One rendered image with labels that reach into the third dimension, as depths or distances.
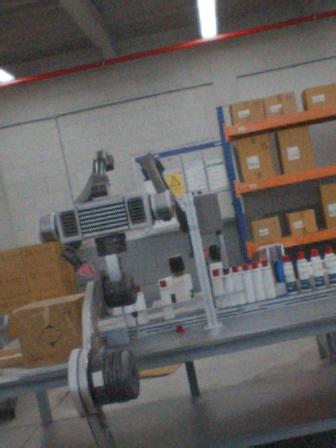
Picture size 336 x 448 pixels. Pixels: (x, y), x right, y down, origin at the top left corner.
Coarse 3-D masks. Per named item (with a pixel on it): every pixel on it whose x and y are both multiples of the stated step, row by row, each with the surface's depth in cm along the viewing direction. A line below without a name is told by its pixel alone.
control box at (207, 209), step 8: (192, 200) 283; (200, 200) 281; (208, 200) 287; (216, 200) 293; (200, 208) 282; (208, 208) 286; (216, 208) 292; (200, 216) 282; (208, 216) 285; (216, 216) 291; (200, 224) 283; (208, 224) 284; (216, 224) 290; (200, 232) 284; (208, 232) 283
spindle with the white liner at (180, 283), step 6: (174, 258) 325; (180, 258) 326; (174, 264) 325; (180, 264) 326; (174, 270) 325; (180, 270) 325; (174, 276) 327; (180, 276) 325; (186, 276) 328; (174, 282) 326; (180, 282) 325; (186, 282) 327; (174, 288) 327; (180, 288) 325; (186, 288) 326; (180, 294) 326; (186, 294) 326; (180, 300) 326; (180, 306) 327; (186, 306) 326
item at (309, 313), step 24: (312, 288) 339; (264, 312) 296; (288, 312) 284; (312, 312) 273; (144, 336) 296; (168, 336) 283; (192, 336) 272; (216, 336) 262; (240, 336) 257; (0, 384) 254
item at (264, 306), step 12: (276, 300) 298; (288, 300) 298; (300, 300) 299; (312, 300) 298; (228, 312) 298; (252, 312) 298; (156, 324) 297; (168, 324) 297; (192, 324) 297; (132, 336) 296
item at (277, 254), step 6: (276, 246) 306; (282, 246) 307; (258, 252) 314; (276, 252) 317; (282, 252) 308; (276, 258) 317; (282, 258) 311; (276, 264) 314; (276, 270) 313; (276, 276) 314; (276, 282) 312; (276, 288) 306; (282, 288) 306; (276, 294) 306
